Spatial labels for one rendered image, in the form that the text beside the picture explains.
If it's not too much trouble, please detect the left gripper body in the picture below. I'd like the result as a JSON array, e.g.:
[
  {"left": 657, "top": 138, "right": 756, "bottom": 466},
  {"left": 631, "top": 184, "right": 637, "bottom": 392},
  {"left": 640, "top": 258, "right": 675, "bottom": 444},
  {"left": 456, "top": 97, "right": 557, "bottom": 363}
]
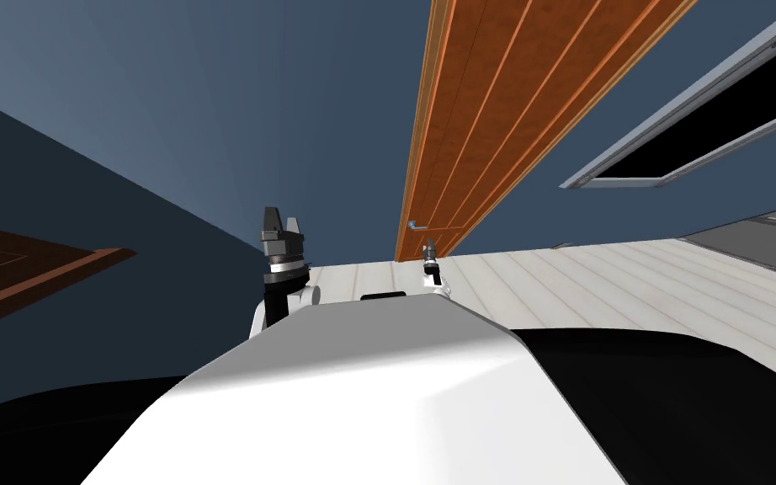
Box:
[{"left": 259, "top": 229, "right": 307, "bottom": 265}]

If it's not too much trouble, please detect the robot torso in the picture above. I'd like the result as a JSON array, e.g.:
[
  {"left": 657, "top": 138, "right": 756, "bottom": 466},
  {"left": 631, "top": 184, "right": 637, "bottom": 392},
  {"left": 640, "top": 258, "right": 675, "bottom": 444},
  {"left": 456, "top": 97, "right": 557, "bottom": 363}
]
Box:
[{"left": 81, "top": 290, "right": 629, "bottom": 485}]

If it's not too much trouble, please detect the orange wooden door leaf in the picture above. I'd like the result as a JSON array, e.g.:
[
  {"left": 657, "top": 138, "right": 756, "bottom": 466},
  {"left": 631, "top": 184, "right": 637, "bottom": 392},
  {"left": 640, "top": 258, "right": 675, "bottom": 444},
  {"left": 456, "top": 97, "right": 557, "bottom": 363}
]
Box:
[{"left": 394, "top": 0, "right": 699, "bottom": 264}]

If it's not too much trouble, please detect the grey framed window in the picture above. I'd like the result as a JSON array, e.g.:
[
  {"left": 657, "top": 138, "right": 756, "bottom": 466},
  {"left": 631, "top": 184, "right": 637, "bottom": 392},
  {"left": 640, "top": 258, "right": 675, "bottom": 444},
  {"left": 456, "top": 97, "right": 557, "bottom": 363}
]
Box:
[{"left": 559, "top": 0, "right": 776, "bottom": 190}]

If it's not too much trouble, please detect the brown wooden frame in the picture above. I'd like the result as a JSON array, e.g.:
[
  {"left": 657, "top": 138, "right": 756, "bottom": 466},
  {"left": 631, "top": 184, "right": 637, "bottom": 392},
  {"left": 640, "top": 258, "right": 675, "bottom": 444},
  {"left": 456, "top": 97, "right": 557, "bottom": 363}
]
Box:
[{"left": 0, "top": 221, "right": 137, "bottom": 338}]

